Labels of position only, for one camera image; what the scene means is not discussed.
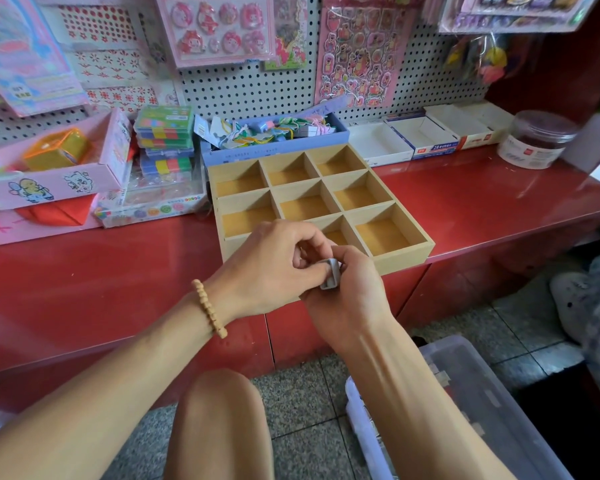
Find pink tray of trinkets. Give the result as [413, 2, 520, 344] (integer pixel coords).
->
[0, 107, 133, 247]

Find person's right forearm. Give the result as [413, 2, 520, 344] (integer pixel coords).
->
[335, 315, 518, 480]

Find person's left leg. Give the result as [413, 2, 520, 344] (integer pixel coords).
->
[163, 369, 277, 480]

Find stack of colourful packs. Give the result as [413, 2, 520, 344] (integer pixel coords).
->
[132, 105, 197, 179]

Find red patterned sticker sheet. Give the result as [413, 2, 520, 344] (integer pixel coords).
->
[55, 5, 183, 112]

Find red display counter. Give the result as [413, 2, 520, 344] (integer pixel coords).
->
[0, 143, 600, 414]

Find person's left forearm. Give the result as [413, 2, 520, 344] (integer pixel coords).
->
[0, 295, 226, 480]

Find clear plastic storage bin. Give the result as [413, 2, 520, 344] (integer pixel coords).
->
[344, 333, 574, 480]

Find beaded wooden bracelet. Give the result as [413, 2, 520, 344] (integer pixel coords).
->
[190, 279, 229, 341]

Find white tray box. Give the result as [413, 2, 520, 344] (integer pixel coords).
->
[425, 101, 517, 152]
[347, 121, 415, 169]
[385, 115, 462, 162]

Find white pegboard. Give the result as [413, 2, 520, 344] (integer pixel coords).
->
[0, 0, 503, 148]

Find pastel cartoon sticker pack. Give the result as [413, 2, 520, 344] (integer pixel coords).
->
[0, 0, 90, 119]

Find sharpeners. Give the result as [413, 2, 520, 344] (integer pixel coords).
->
[320, 257, 343, 292]

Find person's right hand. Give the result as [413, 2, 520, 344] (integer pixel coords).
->
[298, 245, 395, 353]

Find wooden compartment tray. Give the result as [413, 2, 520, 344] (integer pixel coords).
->
[205, 143, 436, 277]

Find person's left hand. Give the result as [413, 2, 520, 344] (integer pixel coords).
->
[206, 219, 337, 323]

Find pink sticker pack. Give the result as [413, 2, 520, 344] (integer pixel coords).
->
[155, 0, 279, 69]
[314, 0, 418, 112]

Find round clear plastic jar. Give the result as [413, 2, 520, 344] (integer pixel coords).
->
[497, 109, 582, 172]

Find blue box of trinkets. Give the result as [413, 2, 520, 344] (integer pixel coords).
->
[195, 95, 352, 167]

